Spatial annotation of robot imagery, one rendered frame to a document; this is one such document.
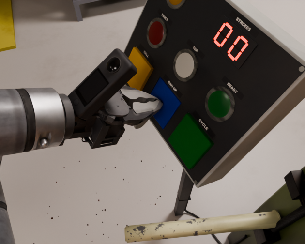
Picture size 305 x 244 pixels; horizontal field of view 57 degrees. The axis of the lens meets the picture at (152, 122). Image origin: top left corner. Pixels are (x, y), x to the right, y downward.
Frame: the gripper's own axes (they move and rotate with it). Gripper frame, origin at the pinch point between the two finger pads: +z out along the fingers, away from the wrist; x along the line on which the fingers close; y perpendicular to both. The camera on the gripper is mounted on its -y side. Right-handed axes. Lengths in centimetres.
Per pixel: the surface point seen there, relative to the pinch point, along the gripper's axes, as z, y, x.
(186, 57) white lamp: 1.0, -10.1, -0.4
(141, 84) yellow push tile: 0.6, 1.6, -6.5
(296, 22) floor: 204, 0, -77
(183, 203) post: 52, 64, 2
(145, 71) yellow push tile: 0.6, -1.5, -7.1
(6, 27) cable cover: 28, 98, -184
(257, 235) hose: 41, 33, 29
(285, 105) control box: 4.2, -14.9, 17.0
